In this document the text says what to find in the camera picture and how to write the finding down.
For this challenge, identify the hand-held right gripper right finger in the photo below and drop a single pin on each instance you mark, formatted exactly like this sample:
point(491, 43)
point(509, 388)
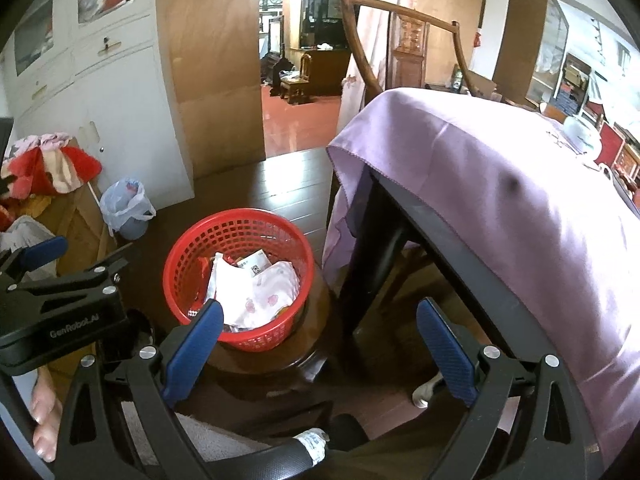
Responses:
point(445, 350)

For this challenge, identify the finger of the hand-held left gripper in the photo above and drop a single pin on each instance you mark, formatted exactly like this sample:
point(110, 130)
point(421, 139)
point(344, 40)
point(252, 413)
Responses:
point(95, 266)
point(40, 255)

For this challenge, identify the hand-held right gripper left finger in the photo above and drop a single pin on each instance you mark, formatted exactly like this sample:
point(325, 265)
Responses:
point(195, 355)

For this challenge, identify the white paper napkin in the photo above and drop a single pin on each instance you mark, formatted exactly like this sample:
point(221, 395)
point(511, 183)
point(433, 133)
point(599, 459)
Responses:
point(250, 300)

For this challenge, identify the red plastic basket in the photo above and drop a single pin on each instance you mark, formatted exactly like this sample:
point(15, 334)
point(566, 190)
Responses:
point(240, 225)

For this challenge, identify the cardboard box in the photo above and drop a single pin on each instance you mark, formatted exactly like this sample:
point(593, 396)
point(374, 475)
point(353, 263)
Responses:
point(80, 225)

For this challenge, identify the small bin with plastic bag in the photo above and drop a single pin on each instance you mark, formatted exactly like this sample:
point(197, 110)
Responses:
point(127, 210)

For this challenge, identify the dark round wooden stool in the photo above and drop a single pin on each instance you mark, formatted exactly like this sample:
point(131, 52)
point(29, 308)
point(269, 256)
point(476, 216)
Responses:
point(280, 367)

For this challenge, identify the black dining table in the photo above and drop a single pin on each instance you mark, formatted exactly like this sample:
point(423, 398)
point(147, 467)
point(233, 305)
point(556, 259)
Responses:
point(450, 260)

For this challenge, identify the red and pink cloth pile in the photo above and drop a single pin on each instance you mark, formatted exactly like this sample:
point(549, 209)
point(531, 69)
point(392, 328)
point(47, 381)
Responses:
point(55, 165)

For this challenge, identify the white cabinet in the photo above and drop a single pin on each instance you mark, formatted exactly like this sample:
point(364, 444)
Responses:
point(125, 85)

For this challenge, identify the brown wooden panel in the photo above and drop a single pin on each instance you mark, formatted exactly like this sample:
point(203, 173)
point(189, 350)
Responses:
point(215, 60)

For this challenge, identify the white lidded ceramic jar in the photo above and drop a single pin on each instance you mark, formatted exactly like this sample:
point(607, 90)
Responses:
point(582, 135)

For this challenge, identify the small carved wooden stool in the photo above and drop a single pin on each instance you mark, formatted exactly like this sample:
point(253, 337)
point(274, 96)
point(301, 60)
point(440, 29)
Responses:
point(295, 89)

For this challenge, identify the carved wooden chair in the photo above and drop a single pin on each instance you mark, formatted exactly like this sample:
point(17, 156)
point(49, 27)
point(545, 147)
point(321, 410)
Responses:
point(365, 60)

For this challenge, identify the tall brown cabinet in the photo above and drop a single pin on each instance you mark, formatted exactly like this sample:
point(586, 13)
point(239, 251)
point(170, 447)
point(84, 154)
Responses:
point(525, 35)

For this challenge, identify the pink floral curtain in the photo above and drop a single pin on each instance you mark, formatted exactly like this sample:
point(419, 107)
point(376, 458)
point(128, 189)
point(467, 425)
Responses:
point(380, 30)

